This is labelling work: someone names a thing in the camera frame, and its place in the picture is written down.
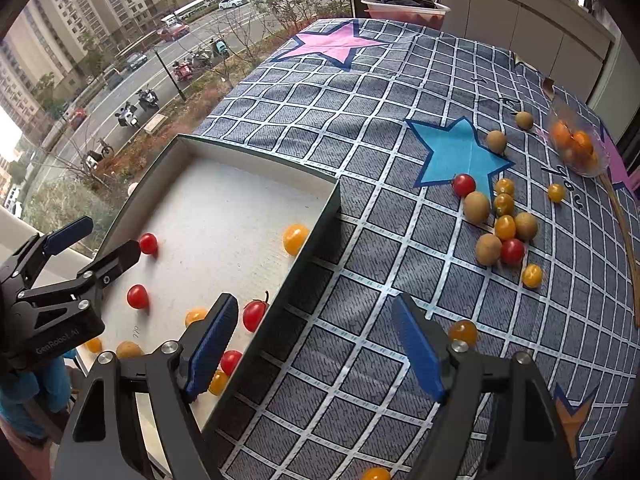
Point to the red scooter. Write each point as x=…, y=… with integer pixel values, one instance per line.
x=182, y=71

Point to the white car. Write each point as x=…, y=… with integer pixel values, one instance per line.
x=234, y=1

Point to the clear glass bowl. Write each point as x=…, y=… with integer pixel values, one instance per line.
x=602, y=160

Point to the white cabinet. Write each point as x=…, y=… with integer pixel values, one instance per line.
x=525, y=30

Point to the grey checked star blanket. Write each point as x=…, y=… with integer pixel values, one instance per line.
x=380, y=160

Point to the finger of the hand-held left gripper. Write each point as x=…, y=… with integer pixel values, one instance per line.
x=117, y=258
x=65, y=236

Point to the person's left forearm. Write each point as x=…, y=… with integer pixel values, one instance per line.
x=30, y=395

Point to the red car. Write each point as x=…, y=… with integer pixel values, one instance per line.
x=173, y=31

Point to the blue scooter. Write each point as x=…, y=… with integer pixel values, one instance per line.
x=148, y=100

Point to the pink plastic basin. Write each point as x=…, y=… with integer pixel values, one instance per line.
x=400, y=14

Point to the dark car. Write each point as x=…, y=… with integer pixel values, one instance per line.
x=136, y=61

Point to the long white bus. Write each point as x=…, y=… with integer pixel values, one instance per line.
x=195, y=7

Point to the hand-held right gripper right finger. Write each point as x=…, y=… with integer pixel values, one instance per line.
x=417, y=350

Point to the grey cardboard box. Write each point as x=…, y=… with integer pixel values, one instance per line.
x=225, y=200

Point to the orange mandarin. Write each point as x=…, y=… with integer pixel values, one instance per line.
x=561, y=133
x=582, y=142

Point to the apartment buildings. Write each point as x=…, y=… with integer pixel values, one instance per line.
x=75, y=10

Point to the brown longan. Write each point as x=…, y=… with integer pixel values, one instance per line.
x=476, y=207
x=497, y=141
x=526, y=225
x=524, y=120
x=488, y=249
x=129, y=350

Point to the dark cloth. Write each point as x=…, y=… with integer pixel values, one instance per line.
x=405, y=0

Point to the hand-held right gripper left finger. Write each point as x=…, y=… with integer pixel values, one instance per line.
x=212, y=350

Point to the red cherry tomato with stem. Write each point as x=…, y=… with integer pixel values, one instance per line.
x=254, y=316

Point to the yellow cherry tomato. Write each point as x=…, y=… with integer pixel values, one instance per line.
x=505, y=227
x=463, y=331
x=532, y=275
x=93, y=345
x=295, y=238
x=503, y=204
x=376, y=474
x=556, y=192
x=195, y=316
x=504, y=187
x=218, y=383

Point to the white scooter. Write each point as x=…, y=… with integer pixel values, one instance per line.
x=127, y=116

